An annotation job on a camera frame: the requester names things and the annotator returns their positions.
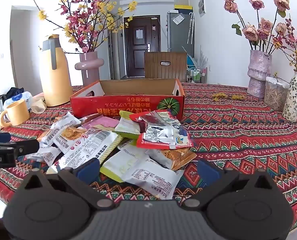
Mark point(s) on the wall poster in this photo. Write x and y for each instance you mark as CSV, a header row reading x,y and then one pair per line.
x,y
201,5

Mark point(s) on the red yellow berry branches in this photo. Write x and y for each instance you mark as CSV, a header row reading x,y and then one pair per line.
x,y
286,40

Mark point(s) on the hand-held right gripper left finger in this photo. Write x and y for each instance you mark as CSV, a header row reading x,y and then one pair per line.
x,y
87,170

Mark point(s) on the fallen yellow petals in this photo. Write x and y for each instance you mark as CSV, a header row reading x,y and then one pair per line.
x,y
219,95

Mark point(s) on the yellow thermos jug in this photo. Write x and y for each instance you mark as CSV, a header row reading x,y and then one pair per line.
x,y
56,85

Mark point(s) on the dried pink roses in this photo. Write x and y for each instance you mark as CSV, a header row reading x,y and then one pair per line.
x,y
251,32

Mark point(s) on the grey metal rack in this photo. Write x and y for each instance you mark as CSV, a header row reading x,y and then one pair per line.
x,y
111,60

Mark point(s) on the white blue tissue pack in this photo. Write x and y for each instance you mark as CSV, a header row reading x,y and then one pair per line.
x,y
23,97

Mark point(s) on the brown wooden chair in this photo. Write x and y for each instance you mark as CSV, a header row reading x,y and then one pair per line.
x,y
153,67

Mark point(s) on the green white snack packet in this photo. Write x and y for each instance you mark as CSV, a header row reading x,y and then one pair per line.
x,y
128,163
128,127

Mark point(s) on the pile of mixed snack packets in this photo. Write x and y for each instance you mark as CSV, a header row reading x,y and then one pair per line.
x,y
88,150

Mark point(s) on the dark brown door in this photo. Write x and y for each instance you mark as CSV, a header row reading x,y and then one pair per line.
x,y
136,60

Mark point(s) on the pink and yellow blossom branches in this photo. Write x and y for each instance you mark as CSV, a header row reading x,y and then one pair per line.
x,y
74,20

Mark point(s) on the floral print vase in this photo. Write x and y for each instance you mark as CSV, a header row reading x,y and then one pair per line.
x,y
292,97

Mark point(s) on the textured pink vase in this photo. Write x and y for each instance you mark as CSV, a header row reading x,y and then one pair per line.
x,y
258,80

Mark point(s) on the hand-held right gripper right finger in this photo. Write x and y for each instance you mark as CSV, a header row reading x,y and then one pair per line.
x,y
209,170

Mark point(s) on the clear seed jar white lid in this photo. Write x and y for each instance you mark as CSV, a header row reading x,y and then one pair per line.
x,y
274,95

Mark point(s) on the white feathery decoration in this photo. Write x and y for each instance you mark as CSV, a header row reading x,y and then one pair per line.
x,y
201,60

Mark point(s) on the grey refrigerator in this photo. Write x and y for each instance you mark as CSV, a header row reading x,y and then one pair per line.
x,y
176,37

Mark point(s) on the white folded umbrella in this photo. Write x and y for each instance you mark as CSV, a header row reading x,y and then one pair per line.
x,y
190,30

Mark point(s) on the paper sheet on refrigerator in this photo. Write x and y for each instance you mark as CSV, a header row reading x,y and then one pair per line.
x,y
178,19

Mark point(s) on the red cardboard box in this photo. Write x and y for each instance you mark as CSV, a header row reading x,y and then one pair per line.
x,y
128,105

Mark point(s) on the pink snack packet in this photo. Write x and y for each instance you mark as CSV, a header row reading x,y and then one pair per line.
x,y
101,124

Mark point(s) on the black bag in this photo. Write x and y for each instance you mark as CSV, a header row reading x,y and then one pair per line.
x,y
13,92

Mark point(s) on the flat pink object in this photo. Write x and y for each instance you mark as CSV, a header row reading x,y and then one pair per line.
x,y
39,95

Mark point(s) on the orange cookie snack packet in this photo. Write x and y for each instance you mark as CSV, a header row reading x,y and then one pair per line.
x,y
176,157

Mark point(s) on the white storage cart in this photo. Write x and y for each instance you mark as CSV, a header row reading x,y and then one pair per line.
x,y
197,75

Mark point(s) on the yellow blue box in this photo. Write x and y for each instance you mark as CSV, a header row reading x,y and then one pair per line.
x,y
182,6

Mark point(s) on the red edged snack packet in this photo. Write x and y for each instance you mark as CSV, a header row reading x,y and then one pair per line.
x,y
178,137

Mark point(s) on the yellow mug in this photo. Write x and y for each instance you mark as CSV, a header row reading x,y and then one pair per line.
x,y
17,113

